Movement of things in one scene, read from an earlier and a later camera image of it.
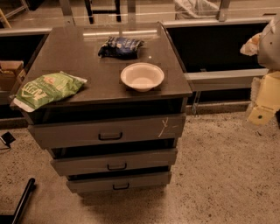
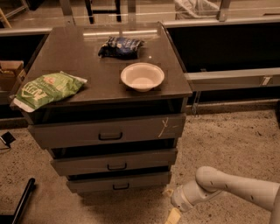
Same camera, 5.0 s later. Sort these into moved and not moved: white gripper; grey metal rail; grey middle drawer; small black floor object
Moved: white gripper
Not moved: small black floor object; grey middle drawer; grey metal rail
